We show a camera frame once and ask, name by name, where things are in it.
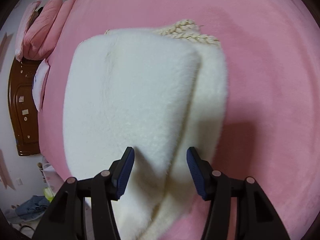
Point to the white printed pillow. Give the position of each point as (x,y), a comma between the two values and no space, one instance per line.
(41,85)

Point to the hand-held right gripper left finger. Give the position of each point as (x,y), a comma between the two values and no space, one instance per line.
(123,172)

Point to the pink bed blanket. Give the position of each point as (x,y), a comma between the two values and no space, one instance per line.
(262,80)

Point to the yellow-green plastic object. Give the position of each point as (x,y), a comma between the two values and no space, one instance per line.
(48,194)

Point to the blue jeans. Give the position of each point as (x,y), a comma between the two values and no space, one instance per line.
(31,205)

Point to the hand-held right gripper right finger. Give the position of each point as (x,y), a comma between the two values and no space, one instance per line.
(197,172)

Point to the cream fluffy cardigan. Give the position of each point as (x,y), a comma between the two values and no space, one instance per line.
(130,100)

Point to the brown wooden headboard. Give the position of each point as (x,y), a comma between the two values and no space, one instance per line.
(22,120)

